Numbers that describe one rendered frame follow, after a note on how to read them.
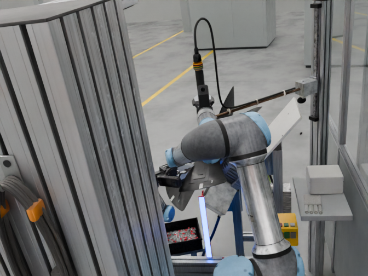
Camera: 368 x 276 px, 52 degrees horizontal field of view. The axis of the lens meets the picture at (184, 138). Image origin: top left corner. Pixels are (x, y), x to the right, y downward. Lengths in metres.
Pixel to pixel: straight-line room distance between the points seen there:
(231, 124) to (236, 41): 7.99
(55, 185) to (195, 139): 0.58
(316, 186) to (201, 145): 1.12
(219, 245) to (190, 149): 2.06
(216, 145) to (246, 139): 0.09
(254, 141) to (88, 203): 0.63
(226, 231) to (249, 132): 2.19
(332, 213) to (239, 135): 1.03
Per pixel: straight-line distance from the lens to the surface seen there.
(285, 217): 1.61
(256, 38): 8.90
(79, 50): 0.53
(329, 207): 2.04
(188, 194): 1.94
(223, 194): 1.88
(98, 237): 0.61
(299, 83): 2.06
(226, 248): 3.06
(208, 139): 1.05
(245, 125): 1.08
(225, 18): 9.00
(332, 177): 2.07
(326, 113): 2.21
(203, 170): 1.73
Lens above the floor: 2.07
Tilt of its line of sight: 25 degrees down
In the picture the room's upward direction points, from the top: 8 degrees counter-clockwise
